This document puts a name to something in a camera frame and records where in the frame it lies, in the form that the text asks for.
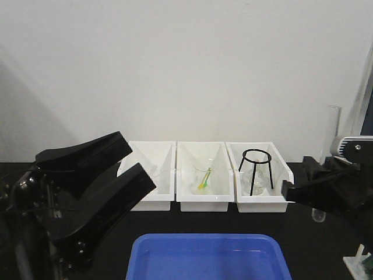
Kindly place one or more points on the white storage bin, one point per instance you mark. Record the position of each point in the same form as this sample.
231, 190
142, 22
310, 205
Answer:
191, 152
271, 201
158, 160

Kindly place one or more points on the glass beaker in middle bin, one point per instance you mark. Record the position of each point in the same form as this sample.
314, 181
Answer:
203, 173

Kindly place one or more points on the clear glass test tube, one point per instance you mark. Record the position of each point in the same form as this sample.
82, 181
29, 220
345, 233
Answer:
331, 131

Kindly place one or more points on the right white storage bin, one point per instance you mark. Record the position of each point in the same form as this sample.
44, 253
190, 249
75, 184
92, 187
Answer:
271, 201

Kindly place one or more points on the yellow green plastic spatulas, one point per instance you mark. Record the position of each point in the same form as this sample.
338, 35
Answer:
203, 183

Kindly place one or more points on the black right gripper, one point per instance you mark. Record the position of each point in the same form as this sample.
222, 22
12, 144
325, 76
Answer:
337, 188

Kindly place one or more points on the middle white storage bin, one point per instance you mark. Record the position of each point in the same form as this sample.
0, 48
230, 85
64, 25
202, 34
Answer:
191, 152

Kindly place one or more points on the black wire tripod stand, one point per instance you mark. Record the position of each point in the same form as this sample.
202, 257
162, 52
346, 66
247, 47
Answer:
247, 155

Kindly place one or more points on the grey pegboard drying rack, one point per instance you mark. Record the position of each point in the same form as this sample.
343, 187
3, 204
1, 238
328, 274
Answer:
366, 128

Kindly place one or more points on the left white storage bin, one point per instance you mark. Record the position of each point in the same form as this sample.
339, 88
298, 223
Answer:
158, 160

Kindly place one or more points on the glass flask in right bin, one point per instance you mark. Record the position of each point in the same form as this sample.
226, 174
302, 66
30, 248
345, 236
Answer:
253, 184

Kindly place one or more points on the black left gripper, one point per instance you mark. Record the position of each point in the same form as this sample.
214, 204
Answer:
53, 230

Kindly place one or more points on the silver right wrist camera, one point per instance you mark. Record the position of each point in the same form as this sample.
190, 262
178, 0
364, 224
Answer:
355, 149

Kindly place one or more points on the blue plastic tray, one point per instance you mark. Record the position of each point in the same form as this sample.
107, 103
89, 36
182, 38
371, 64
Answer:
206, 256

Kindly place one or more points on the white test tube rack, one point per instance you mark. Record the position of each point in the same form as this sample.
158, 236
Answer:
359, 265

